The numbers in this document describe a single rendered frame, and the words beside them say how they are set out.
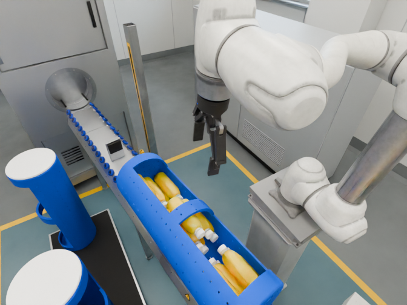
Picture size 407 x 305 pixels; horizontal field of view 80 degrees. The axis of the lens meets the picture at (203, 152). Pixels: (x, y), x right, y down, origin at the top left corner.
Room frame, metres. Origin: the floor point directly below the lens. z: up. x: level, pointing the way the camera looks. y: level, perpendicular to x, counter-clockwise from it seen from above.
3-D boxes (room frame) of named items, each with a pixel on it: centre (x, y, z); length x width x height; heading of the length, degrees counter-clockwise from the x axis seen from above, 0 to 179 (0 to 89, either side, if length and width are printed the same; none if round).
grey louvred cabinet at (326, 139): (2.63, -0.65, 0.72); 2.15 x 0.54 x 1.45; 32
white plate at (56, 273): (0.39, 0.65, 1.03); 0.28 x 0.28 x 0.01
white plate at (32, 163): (1.09, 1.08, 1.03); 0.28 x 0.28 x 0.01
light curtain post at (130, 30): (1.57, 0.44, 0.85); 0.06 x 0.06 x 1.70; 39
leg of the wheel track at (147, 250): (0.98, 0.47, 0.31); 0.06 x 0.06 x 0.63; 39
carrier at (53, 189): (1.09, 1.08, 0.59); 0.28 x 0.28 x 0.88
